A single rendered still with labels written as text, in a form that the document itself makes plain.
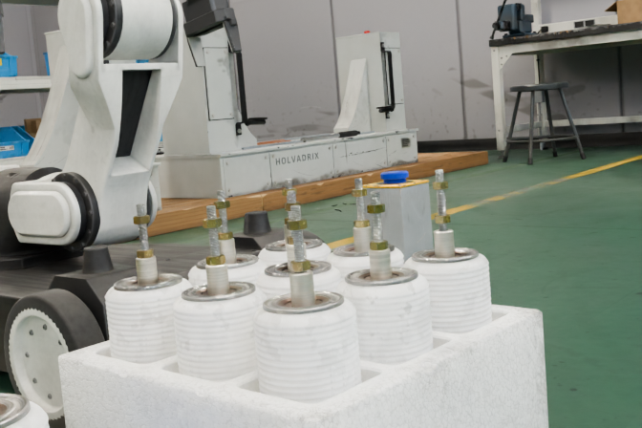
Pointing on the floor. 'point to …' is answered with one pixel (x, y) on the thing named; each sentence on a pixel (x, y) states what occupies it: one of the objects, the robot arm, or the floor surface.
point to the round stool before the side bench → (547, 117)
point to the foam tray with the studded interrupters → (502, 336)
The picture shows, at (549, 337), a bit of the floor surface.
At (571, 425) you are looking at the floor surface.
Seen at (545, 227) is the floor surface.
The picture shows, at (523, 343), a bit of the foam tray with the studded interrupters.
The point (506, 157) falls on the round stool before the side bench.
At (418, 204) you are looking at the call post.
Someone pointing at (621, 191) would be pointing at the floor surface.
